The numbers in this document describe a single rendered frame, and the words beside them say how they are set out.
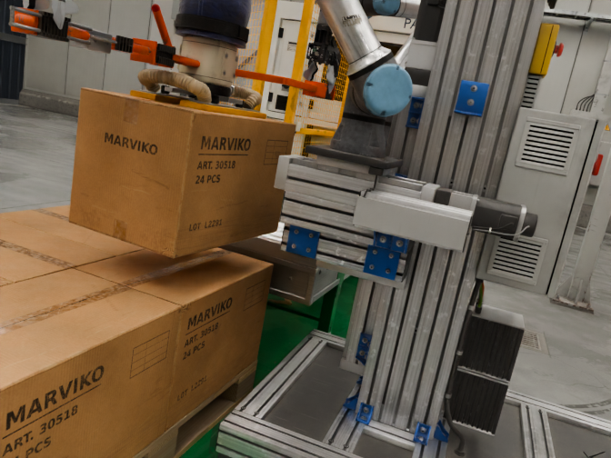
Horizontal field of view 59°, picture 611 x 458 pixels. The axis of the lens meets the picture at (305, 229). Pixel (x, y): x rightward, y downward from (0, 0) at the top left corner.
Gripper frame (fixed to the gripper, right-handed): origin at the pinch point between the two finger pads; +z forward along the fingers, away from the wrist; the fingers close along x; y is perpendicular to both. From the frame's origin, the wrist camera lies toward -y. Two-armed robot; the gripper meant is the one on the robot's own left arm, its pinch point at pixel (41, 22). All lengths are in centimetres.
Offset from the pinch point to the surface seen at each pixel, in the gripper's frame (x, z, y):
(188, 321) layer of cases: -23, 73, 35
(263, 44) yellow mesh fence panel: 47, -20, 170
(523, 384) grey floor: -117, 123, 192
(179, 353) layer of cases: -23, 82, 33
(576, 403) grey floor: -142, 123, 193
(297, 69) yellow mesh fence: 49, -13, 218
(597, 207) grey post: -141, 44, 388
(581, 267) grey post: -142, 93, 387
